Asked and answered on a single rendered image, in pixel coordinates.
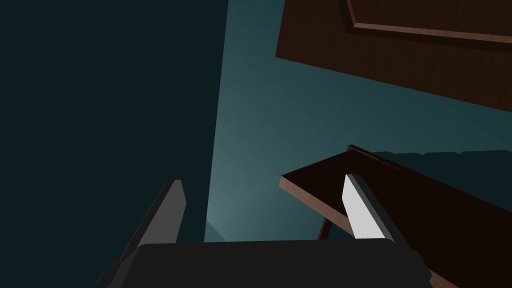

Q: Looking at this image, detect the dark brown wooden table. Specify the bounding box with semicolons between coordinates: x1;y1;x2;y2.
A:
279;144;512;288

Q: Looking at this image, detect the dark brown wooden door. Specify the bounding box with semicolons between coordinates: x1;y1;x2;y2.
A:
275;0;512;113

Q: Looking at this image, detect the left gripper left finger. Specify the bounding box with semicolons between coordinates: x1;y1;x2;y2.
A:
118;179;187;265

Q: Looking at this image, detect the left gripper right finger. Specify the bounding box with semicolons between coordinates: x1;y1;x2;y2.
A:
341;173;397;243

